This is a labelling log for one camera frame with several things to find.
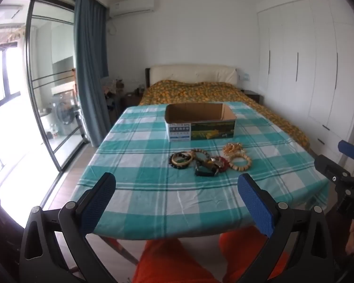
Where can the person's orange trousers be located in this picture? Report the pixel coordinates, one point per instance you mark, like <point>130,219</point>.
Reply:
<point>171,259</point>

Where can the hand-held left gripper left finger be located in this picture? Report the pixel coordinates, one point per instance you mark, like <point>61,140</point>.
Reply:
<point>98,200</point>

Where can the dark wooden nightstand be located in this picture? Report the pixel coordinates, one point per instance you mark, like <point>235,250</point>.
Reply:
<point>252,95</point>
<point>131,100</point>

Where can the white built-in wardrobe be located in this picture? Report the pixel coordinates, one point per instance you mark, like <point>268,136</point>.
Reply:
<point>312,64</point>

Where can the grey washing machine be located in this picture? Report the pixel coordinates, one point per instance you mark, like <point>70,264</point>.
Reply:
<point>66,113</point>

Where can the cardboard box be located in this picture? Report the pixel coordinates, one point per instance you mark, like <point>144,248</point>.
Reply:
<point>200,129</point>

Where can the sliding glass door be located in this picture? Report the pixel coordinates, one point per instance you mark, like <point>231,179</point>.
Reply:
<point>51,64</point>

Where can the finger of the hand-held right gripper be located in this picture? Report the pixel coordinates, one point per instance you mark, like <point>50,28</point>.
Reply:
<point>327,168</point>
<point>346,147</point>

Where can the bed with orange floral bedspread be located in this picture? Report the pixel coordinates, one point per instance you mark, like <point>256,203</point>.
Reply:
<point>194,93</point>

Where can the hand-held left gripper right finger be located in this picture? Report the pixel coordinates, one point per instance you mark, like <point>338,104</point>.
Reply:
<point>255,203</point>

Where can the white air conditioner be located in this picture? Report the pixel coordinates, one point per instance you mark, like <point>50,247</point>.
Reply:
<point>131,7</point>

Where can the teal checked tablecloth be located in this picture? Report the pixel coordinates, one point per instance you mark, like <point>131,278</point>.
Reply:
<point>153,188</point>

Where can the blue curtain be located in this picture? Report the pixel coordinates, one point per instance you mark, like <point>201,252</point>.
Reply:
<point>90,64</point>

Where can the thin gold bangle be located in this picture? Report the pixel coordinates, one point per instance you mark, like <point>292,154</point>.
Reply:
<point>190,156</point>

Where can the cream padded headboard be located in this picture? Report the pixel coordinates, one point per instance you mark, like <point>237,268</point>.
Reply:
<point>191,72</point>

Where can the pile of household clutter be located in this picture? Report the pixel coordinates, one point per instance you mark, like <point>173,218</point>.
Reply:
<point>113,90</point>

